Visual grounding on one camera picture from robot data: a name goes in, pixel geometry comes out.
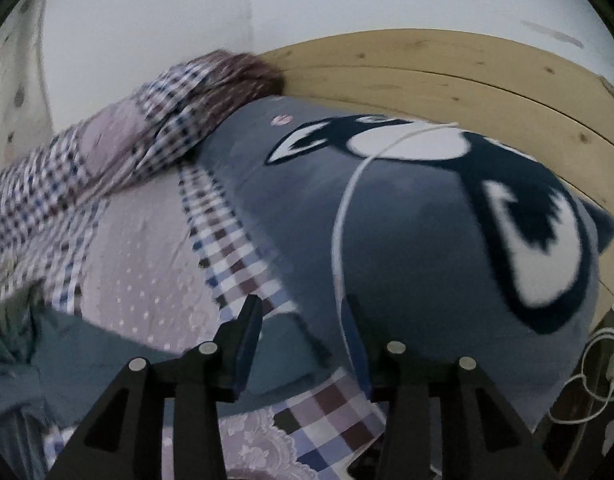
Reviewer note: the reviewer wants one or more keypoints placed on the blue printed pillow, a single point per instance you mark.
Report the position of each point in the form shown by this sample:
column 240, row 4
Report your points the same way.
column 412, row 240

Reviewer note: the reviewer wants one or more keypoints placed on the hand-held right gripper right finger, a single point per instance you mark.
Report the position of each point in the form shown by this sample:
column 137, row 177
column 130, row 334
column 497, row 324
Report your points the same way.
column 359, row 345

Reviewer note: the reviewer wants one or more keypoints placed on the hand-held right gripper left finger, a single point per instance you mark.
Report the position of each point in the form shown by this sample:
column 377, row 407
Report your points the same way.
column 247, row 350

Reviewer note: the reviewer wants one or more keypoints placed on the wooden headboard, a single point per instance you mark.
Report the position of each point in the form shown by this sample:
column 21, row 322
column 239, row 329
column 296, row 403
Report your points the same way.
column 437, row 65

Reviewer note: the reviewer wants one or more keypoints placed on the checked quilt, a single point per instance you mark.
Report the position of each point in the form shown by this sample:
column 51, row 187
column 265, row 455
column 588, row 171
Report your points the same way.
column 152, row 125

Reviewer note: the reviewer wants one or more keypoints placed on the blue sweatshirt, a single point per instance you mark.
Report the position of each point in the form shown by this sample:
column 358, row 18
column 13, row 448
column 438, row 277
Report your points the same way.
column 87, row 350

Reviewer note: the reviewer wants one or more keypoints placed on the pineapple print curtain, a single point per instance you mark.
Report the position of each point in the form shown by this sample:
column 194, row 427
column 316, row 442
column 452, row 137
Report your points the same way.
column 12, row 100

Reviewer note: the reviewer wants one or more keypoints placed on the dark green T-shirt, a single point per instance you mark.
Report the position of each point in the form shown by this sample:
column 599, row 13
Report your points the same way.
column 12, row 325

